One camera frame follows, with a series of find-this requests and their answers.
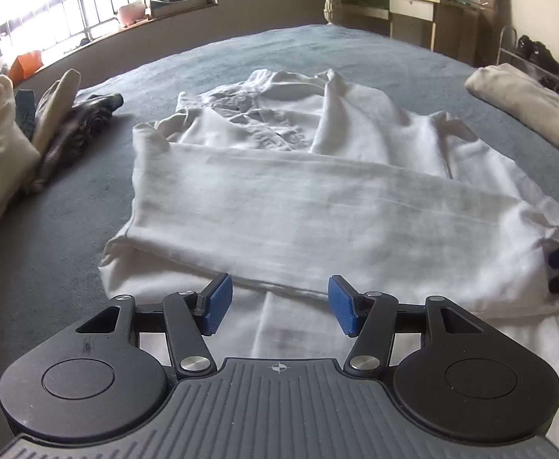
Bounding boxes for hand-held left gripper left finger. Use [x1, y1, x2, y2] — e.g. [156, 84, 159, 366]
[75, 272, 235, 378]

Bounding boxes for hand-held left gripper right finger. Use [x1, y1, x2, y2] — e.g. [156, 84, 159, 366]
[328, 275, 484, 378]

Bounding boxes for white printed sweatshirt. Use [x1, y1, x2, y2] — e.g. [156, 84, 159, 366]
[98, 68, 559, 452]

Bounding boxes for folded beige garment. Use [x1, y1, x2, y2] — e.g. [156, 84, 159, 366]
[464, 64, 559, 155]

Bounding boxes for metal rack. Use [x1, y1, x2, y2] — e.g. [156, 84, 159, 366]
[496, 25, 559, 103]

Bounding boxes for khaki garment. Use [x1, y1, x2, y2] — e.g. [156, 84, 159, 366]
[31, 69, 82, 155]

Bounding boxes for grey bed blanket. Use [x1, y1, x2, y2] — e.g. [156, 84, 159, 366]
[0, 23, 559, 459]

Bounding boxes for blue jeans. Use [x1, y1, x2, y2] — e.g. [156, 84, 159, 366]
[14, 88, 39, 140]

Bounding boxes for cream wooden desk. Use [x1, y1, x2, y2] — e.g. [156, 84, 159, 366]
[333, 0, 488, 67]

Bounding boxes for wooden window sill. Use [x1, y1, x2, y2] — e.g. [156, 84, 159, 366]
[40, 0, 219, 65]

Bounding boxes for carved bedpost finial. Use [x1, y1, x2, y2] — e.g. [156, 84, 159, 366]
[324, 0, 346, 26]

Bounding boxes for cardboard box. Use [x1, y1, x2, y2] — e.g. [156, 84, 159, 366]
[147, 0, 219, 20]

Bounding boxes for pink bowl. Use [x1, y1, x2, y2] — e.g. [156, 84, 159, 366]
[117, 2, 148, 28]

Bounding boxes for orange bag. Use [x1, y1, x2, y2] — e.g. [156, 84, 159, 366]
[10, 50, 46, 83]

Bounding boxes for window with metal grille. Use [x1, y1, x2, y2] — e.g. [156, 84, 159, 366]
[0, 0, 215, 80]

